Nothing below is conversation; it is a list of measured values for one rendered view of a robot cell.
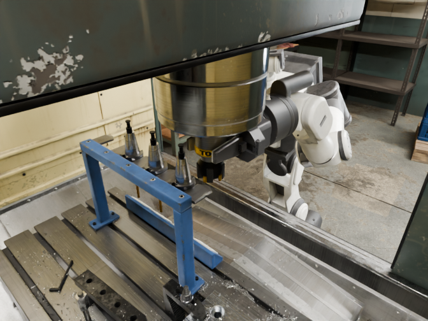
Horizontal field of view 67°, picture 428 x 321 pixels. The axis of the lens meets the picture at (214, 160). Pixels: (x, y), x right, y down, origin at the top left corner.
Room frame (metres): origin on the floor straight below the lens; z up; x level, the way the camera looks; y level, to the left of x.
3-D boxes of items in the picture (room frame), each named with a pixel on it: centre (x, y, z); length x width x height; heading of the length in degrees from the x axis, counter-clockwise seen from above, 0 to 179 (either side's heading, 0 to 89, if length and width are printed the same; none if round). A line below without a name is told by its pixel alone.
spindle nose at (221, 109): (0.45, 0.01, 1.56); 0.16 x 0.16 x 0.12
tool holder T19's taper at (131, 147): (0.84, 0.24, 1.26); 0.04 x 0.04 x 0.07
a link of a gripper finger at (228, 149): (0.44, -0.02, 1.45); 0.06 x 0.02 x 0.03; 135
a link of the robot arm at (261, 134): (0.52, -0.07, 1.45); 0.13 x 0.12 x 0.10; 45
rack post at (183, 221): (0.62, 0.08, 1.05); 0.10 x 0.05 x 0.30; 138
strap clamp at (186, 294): (0.51, 0.07, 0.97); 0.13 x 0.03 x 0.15; 48
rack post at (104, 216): (0.91, 0.40, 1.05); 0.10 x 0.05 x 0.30; 138
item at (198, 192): (0.66, 0.04, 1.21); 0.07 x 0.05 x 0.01; 138
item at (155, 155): (0.77, 0.16, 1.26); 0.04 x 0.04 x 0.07
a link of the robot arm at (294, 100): (0.61, -0.14, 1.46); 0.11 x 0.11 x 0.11; 45
